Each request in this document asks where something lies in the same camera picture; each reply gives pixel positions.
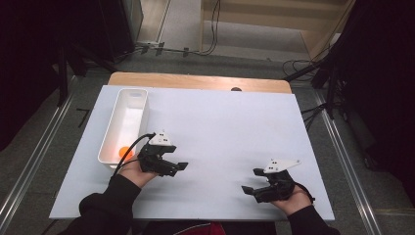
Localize wooden platform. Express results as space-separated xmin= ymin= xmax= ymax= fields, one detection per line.
xmin=199 ymin=0 xmax=357 ymax=63

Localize person's red garment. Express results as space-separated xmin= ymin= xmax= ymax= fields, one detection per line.
xmin=174 ymin=221 xmax=227 ymax=235

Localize black metal stand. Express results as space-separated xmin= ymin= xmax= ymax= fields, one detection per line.
xmin=56 ymin=38 xmax=70 ymax=109
xmin=283 ymin=48 xmax=342 ymax=120

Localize person's right hand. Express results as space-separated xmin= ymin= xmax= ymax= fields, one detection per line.
xmin=269 ymin=183 xmax=313 ymax=217

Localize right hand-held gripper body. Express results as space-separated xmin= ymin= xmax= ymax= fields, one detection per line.
xmin=253 ymin=158 xmax=301 ymax=204

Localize metal floor rail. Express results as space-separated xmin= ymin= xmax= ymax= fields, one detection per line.
xmin=312 ymin=88 xmax=384 ymax=235
xmin=0 ymin=75 xmax=77 ymax=226

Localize black floor cables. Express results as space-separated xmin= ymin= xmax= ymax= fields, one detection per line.
xmin=161 ymin=0 xmax=222 ymax=57
xmin=300 ymin=102 xmax=328 ymax=132
xmin=281 ymin=58 xmax=327 ymax=82

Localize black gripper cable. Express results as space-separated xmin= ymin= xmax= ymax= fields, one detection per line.
xmin=112 ymin=131 xmax=157 ymax=178
xmin=294 ymin=181 xmax=316 ymax=203

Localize black cabinet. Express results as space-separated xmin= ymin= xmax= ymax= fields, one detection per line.
xmin=97 ymin=0 xmax=145 ymax=64

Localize orange ball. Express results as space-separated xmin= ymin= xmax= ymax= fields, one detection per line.
xmin=118 ymin=146 xmax=134 ymax=161

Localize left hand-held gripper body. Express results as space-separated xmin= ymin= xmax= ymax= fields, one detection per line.
xmin=136 ymin=130 xmax=179 ymax=177

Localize white plastic bin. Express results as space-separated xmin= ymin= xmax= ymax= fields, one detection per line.
xmin=97 ymin=87 xmax=150 ymax=170

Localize red and black object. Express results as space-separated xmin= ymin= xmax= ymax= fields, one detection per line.
xmin=140 ymin=218 xmax=278 ymax=235

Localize person's left hand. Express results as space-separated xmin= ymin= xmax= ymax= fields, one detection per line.
xmin=117 ymin=150 xmax=160 ymax=190

